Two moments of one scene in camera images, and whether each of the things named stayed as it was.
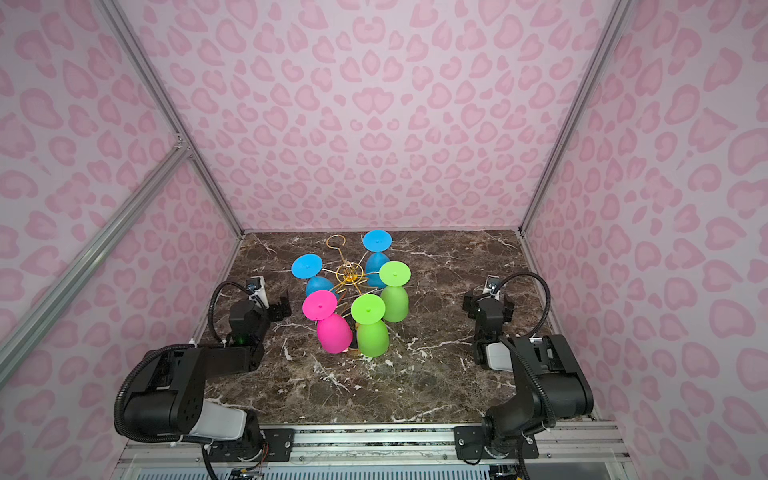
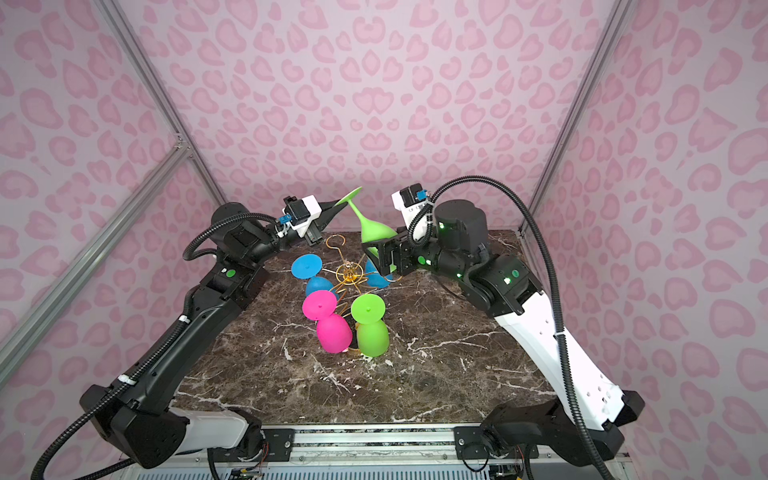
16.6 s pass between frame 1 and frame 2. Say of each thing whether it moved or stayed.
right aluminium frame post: stayed
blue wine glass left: stayed
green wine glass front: stayed
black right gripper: moved
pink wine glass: stayed
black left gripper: moved
